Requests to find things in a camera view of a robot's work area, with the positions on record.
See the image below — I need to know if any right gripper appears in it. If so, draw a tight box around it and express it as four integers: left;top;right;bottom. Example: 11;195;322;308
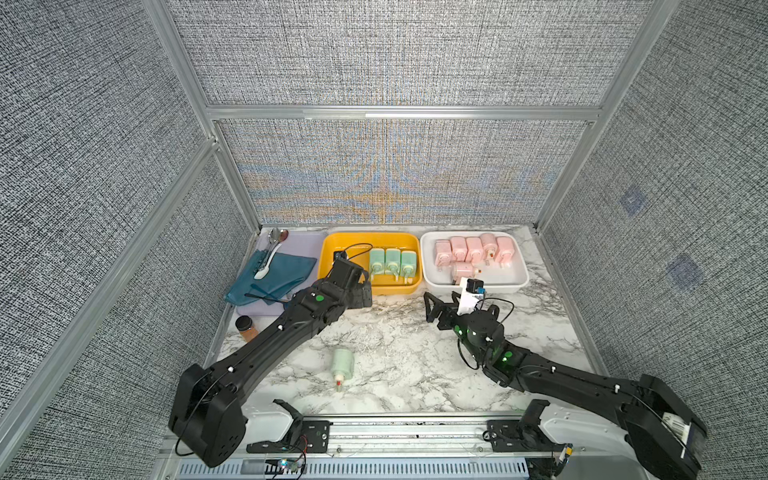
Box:
426;291;487;367

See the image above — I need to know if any green sharpener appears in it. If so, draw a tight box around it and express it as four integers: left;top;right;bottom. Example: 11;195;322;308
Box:
368;248;386;277
331;348;355;391
400;250;418;284
385;248;401;279

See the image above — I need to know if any yellow plastic tray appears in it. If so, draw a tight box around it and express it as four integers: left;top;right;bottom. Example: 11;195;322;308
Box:
317;231;425;296

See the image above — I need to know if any white plastic tray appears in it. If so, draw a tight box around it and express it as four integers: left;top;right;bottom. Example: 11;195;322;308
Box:
420;231;529;293

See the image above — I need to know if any pink sharpener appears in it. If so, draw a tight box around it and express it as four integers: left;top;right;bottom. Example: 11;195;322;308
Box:
480;233;498;265
451;262;482;285
465;236;485;264
434;239;454;270
449;236;469;263
495;236;517;268

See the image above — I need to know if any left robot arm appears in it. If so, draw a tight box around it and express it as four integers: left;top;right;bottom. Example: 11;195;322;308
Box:
168;258;370;468

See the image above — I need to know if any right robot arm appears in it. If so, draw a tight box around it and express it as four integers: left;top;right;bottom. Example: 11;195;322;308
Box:
424;292;708;479

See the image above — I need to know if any lavender cutting board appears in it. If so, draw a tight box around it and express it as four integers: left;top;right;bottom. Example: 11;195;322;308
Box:
234;230;326;317

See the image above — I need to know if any teal cloth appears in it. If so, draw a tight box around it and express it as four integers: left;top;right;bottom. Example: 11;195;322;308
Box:
225;250;317;306

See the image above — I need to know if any white spoon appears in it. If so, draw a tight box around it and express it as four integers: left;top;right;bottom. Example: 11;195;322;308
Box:
253;242;281;280

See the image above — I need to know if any metal spoon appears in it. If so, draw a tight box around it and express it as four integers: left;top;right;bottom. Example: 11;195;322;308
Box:
268;228;290;248

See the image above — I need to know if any spice jar black lid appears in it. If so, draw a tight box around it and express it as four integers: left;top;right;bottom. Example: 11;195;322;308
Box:
235;315;259;342

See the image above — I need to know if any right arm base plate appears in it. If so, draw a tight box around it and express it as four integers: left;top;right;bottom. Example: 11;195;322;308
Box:
483;399;572;455

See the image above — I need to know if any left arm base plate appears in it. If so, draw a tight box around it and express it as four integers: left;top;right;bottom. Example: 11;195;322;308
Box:
243;399;332;454

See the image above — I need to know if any aluminium front rail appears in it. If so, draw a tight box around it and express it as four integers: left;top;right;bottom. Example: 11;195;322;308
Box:
157;413;658;460

